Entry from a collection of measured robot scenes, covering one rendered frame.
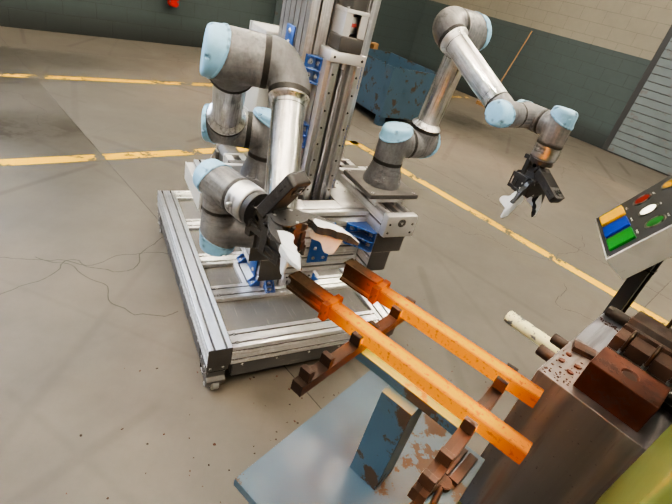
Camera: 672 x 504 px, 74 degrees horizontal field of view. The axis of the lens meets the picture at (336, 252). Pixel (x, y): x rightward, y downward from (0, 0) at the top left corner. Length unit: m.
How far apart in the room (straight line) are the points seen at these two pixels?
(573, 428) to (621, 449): 0.08
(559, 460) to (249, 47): 1.05
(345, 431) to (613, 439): 0.48
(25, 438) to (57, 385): 0.21
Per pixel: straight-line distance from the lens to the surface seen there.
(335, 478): 0.89
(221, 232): 0.93
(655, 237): 1.47
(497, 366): 0.80
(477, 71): 1.48
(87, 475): 1.72
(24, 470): 1.77
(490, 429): 0.70
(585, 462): 1.02
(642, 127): 9.20
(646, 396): 0.95
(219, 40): 1.06
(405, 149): 1.71
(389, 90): 5.80
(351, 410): 0.99
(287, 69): 1.06
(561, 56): 9.75
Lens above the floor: 1.45
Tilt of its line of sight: 31 degrees down
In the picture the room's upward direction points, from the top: 16 degrees clockwise
